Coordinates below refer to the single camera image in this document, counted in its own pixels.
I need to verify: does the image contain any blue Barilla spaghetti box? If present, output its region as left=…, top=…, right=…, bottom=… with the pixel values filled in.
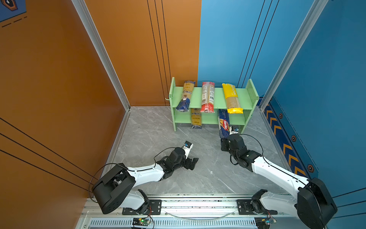
left=218, top=109, right=230, bottom=139

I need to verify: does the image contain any dark blue portrait spaghetti bag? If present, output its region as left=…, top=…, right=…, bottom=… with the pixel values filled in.
left=191, top=108, right=202, bottom=129

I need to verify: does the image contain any blue yellow spaghetti bag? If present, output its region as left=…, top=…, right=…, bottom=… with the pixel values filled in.
left=176, top=81, right=195, bottom=112

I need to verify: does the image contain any red white spaghetti bag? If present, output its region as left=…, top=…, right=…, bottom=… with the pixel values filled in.
left=201, top=82, right=215, bottom=113

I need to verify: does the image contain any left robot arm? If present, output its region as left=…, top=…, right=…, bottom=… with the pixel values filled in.
left=91, top=141, right=199, bottom=214

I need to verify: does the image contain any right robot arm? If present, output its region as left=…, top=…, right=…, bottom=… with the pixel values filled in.
left=221, top=134, right=337, bottom=229

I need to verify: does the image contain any green wooden two-tier shelf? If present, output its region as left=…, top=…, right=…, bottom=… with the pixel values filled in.
left=169, top=78, right=259, bottom=134

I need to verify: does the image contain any left green circuit board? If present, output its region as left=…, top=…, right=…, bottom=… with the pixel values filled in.
left=132, top=218, right=153, bottom=229

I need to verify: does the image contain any green circuit board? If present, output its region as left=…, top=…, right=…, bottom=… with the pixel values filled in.
left=132, top=218, right=153, bottom=229
left=254, top=218, right=277, bottom=229

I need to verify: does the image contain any right green circuit board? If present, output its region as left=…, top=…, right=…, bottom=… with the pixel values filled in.
left=254, top=218, right=277, bottom=229

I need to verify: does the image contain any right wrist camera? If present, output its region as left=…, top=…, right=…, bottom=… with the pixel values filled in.
left=230, top=126, right=240, bottom=135

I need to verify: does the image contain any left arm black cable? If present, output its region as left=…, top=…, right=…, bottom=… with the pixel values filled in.
left=88, top=146, right=178, bottom=204

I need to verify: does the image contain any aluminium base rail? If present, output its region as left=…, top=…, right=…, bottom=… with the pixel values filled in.
left=76, top=194, right=307, bottom=229

